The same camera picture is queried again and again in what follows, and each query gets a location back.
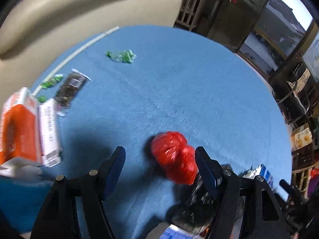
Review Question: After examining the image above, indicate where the metal frame chair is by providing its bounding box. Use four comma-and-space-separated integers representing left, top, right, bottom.
274, 62, 312, 125

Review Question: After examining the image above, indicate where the wooden crib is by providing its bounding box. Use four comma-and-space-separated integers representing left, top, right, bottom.
174, 0, 207, 31

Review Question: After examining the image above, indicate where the orange carton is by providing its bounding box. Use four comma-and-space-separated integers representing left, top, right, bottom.
0, 87, 43, 166

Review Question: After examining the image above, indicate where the dark snack wrapper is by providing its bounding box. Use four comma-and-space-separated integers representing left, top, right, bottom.
53, 68, 92, 117

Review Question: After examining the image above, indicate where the blue printed packet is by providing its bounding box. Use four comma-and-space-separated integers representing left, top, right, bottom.
159, 225, 200, 239

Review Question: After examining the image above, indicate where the blue white packet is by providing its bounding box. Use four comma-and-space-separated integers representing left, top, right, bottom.
240, 164, 275, 188

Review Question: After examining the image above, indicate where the crumpled green wrapper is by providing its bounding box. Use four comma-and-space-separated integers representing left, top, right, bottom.
105, 50, 137, 65
40, 73, 64, 89

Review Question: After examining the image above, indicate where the white paper stack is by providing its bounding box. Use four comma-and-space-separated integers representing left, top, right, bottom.
0, 157, 43, 180

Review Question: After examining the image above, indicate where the white box with pink print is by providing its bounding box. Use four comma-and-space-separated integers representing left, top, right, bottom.
37, 98, 62, 168

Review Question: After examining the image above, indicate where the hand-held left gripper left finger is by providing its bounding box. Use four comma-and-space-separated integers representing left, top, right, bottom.
30, 146, 126, 239

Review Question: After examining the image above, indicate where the brown glass door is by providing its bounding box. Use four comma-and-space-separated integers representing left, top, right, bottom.
207, 0, 277, 53

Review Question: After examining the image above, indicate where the black shiny snack bag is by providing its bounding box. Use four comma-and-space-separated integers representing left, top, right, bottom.
166, 174, 220, 232

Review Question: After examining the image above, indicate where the beige leather sofa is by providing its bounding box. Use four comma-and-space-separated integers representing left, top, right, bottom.
0, 0, 183, 100

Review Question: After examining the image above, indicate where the cardboard box with orange print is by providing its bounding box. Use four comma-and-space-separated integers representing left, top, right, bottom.
291, 127, 313, 151

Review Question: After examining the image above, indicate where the long white stick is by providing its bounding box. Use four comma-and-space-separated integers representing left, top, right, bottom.
32, 26, 120, 96

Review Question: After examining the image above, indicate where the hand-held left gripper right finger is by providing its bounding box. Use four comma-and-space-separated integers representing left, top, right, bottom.
194, 146, 292, 239

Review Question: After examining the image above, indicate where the red plastic bag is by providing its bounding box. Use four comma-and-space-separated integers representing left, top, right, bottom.
151, 131, 200, 185

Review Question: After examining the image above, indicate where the blue tablecloth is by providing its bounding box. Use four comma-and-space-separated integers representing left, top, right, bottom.
0, 25, 293, 239

